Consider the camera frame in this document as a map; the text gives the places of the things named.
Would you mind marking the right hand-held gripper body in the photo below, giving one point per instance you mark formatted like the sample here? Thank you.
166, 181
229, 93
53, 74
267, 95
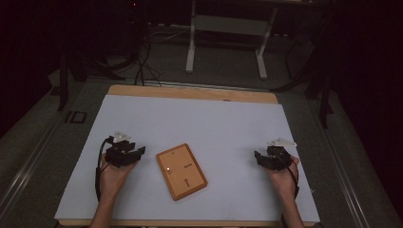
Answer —
278, 156

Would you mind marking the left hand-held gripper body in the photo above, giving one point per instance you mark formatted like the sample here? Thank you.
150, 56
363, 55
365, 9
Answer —
118, 156

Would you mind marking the person's left hand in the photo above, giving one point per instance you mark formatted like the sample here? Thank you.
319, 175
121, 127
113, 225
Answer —
114, 179

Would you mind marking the person's right hand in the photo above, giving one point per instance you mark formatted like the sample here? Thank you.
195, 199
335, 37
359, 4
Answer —
283, 180

